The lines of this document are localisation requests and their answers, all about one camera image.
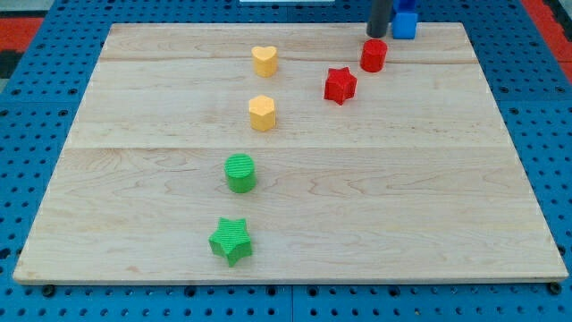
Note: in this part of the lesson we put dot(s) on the red star block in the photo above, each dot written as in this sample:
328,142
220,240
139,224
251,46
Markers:
340,85

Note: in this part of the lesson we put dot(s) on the blue cube block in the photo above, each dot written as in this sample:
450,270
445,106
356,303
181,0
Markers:
404,25

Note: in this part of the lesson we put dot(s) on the green cylinder block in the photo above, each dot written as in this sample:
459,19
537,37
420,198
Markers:
240,173

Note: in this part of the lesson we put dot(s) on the yellow hexagon block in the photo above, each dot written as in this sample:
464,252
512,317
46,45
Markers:
262,113

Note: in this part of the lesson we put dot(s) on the red cylinder block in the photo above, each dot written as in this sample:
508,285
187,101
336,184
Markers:
373,55

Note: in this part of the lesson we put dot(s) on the wooden board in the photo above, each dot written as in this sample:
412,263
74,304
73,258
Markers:
414,180

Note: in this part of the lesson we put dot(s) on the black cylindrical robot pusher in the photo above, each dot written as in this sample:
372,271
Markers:
379,18

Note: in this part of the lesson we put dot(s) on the yellow heart block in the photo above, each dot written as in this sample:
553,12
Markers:
265,60

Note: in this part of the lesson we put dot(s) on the green star block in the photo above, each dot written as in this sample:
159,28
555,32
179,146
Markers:
231,240

